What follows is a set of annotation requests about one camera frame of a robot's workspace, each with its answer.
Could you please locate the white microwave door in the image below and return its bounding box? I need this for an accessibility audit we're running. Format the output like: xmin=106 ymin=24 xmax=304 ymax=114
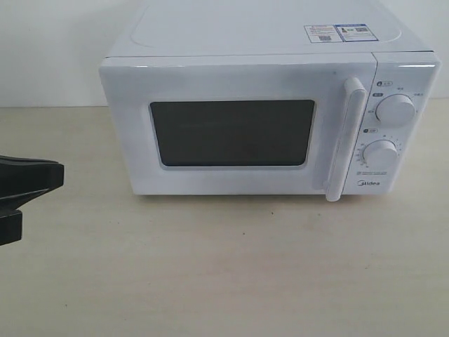
xmin=100 ymin=53 xmax=377 ymax=201

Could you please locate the upper white control knob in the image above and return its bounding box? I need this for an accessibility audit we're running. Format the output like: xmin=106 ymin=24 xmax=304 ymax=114
xmin=375 ymin=94 xmax=416 ymax=127

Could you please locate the lower white timer knob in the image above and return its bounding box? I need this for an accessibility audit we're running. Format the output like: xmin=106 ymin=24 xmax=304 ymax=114
xmin=362 ymin=140 xmax=398 ymax=169

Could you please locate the printed paper instruction sheet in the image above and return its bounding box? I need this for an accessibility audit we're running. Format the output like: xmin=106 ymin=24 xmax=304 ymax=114
xmin=304 ymin=24 xmax=378 ymax=44

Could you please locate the white Midea microwave oven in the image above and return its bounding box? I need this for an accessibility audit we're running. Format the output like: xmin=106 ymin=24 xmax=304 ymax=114
xmin=102 ymin=1 xmax=441 ymax=196

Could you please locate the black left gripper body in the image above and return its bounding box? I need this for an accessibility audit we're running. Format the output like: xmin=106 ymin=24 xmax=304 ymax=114
xmin=0 ymin=206 xmax=22 ymax=246

